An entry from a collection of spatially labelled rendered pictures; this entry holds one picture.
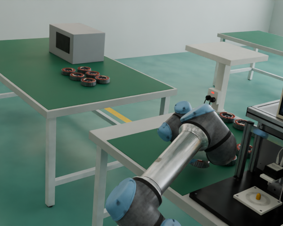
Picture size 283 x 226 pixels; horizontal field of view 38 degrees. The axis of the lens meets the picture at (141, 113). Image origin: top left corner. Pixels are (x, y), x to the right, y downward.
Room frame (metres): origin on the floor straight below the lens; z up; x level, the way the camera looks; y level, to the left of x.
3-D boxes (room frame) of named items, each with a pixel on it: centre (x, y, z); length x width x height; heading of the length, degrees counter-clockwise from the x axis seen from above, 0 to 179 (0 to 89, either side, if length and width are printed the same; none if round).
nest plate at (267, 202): (1.54, -0.54, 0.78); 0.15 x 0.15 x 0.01; 40
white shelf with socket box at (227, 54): (2.51, -0.48, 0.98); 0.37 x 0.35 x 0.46; 40
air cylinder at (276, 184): (1.63, -0.65, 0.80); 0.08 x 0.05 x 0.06; 40
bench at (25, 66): (3.39, 0.75, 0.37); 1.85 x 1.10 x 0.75; 40
